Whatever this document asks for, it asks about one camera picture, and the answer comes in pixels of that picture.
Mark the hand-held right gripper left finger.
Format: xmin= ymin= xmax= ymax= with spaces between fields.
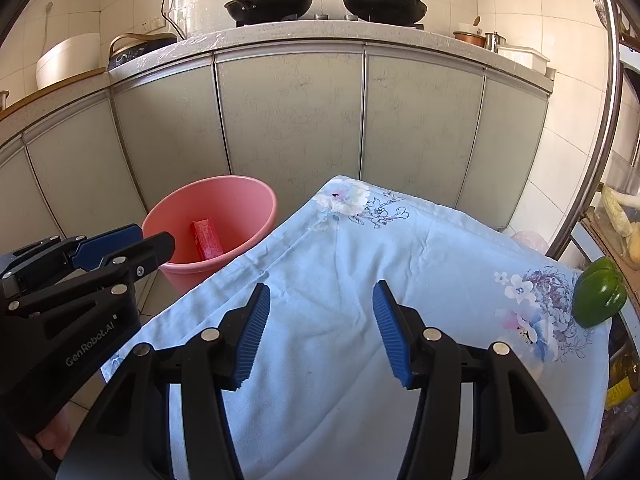
xmin=57 ymin=282 xmax=272 ymax=480

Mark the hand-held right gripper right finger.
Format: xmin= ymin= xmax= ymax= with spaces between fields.
xmin=372 ymin=280 xmax=586 ymax=480

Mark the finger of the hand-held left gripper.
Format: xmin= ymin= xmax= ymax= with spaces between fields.
xmin=0 ymin=232 xmax=176 ymax=317
xmin=10 ymin=224 xmax=144 ymax=281

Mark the red cardboard box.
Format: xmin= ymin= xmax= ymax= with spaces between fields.
xmin=190 ymin=218 xmax=224 ymax=261

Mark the pink plastic bucket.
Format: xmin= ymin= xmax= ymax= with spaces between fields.
xmin=141 ymin=175 xmax=278 ymax=295

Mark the person's left hand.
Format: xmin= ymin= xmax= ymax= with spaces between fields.
xmin=36 ymin=400 xmax=96 ymax=461

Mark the light blue floral cloth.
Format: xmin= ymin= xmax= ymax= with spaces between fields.
xmin=100 ymin=175 xmax=613 ymax=480

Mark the pink plastic bag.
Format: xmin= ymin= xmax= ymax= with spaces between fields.
xmin=510 ymin=230 xmax=548 ymax=256

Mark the white rice cooker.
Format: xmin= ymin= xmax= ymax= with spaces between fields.
xmin=36 ymin=32 xmax=103 ymax=92

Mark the black induction cooker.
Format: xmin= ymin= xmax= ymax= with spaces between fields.
xmin=107 ymin=32 xmax=178 ymax=72

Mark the grey kitchen cabinet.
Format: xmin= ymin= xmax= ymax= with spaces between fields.
xmin=0 ymin=25 xmax=556 ymax=271

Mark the green bell pepper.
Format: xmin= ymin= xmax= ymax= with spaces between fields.
xmin=572 ymin=256 xmax=627 ymax=329

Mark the yellow bottle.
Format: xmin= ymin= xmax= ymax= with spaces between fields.
xmin=605 ymin=350 xmax=640 ymax=411

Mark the corn in husk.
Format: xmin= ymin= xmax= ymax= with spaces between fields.
xmin=600 ymin=185 xmax=636 ymax=238

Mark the white plastic box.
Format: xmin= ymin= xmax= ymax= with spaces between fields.
xmin=496 ymin=45 xmax=551 ymax=77

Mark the metal shelf rack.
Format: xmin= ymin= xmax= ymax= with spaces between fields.
xmin=545 ymin=0 xmax=640 ymax=461

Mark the black power cable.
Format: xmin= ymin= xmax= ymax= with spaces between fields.
xmin=161 ymin=0 xmax=186 ymax=41

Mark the black wok wooden handle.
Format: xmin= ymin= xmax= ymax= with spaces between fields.
xmin=342 ymin=0 xmax=469 ymax=26

